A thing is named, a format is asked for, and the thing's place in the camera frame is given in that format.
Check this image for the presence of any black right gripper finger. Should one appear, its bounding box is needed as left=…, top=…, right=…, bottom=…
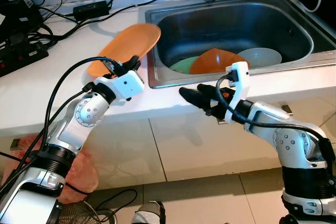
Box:
left=198, top=83, right=221, bottom=99
left=180, top=87, right=211, bottom=113

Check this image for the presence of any orange plastic plate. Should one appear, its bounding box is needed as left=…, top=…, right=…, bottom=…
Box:
left=86, top=23, right=162, bottom=78

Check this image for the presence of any orange plastic bowl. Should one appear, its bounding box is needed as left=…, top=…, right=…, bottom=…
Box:
left=188, top=48, right=248, bottom=76

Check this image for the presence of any green plate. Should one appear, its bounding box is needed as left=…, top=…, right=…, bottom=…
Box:
left=169, top=56, right=204, bottom=75

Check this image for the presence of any grey bowl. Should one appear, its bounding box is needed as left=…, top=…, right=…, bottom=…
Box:
left=235, top=47, right=283, bottom=71

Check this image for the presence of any black power adapter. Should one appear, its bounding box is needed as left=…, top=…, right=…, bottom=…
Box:
left=72, top=0, right=111, bottom=22

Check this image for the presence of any stainless steel sink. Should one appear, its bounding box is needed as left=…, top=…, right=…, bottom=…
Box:
left=144, top=0, right=336, bottom=90

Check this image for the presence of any black power strip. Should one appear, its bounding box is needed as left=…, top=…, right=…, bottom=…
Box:
left=0, top=35, right=50, bottom=79

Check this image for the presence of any red plastic bag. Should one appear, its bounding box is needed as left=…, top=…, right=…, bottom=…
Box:
left=9, top=132, right=100, bottom=205

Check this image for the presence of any black battery charger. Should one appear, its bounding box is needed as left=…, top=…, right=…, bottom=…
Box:
left=0, top=0, right=47, bottom=37

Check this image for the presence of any grey floor fan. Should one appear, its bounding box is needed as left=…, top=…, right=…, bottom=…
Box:
left=51, top=200, right=115, bottom=224

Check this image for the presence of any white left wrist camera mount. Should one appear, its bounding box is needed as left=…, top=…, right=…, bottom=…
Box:
left=93, top=70, right=145, bottom=102

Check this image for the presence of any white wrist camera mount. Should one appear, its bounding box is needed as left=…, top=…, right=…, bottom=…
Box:
left=224, top=61, right=250, bottom=122
left=93, top=70, right=145, bottom=102

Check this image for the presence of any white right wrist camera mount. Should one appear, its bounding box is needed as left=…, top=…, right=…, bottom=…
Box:
left=224, top=61, right=250, bottom=122

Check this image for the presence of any metal drawer handle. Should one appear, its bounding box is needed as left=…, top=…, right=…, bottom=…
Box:
left=277, top=104, right=295, bottom=116
left=9, top=137, right=23, bottom=150

